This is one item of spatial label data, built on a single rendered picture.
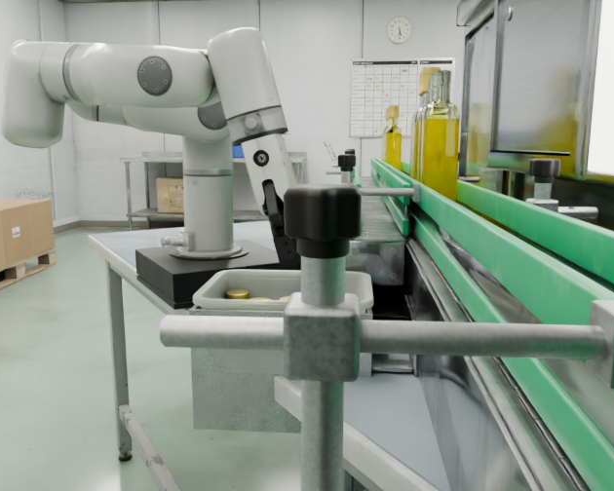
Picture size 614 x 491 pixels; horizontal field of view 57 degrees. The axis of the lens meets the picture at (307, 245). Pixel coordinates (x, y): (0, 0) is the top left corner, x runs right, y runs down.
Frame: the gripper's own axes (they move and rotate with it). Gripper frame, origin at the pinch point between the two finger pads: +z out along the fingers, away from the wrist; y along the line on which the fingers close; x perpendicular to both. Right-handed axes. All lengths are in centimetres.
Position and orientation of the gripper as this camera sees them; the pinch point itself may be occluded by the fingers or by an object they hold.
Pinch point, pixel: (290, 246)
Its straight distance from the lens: 76.2
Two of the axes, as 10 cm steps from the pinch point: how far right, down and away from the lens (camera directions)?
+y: 0.7, -1.8, 9.8
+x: -9.6, 2.4, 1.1
